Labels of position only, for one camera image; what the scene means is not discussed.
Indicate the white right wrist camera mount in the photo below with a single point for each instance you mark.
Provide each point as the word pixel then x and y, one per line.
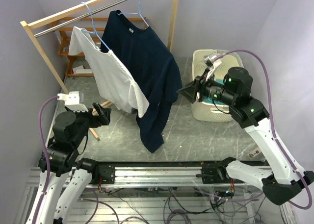
pixel 212 64

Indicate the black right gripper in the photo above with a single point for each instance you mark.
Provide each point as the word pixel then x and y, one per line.
pixel 199 83

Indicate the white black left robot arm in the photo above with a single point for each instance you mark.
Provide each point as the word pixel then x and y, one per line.
pixel 62 178

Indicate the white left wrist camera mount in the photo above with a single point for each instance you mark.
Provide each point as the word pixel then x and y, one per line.
pixel 73 101

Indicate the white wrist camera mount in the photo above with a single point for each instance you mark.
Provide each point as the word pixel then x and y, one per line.
pixel 212 64
pixel 73 101

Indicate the metal hanging rod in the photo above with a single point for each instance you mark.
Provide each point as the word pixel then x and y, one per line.
pixel 65 13

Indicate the navy blue t shirt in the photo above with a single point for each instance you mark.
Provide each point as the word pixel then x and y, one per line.
pixel 152 66

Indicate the wooden clothes rack frame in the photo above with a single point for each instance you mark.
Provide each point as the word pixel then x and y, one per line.
pixel 52 68

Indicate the teal cloth in basket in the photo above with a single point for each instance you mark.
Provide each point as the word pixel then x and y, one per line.
pixel 209 100

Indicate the white red box on shelf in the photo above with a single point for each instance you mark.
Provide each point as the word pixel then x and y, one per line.
pixel 80 70

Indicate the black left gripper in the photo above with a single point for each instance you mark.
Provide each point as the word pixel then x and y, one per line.
pixel 97 120

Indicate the white t shirt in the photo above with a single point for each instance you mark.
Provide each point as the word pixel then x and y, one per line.
pixel 114 81

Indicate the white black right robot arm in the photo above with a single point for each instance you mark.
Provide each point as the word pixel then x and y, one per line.
pixel 283 181

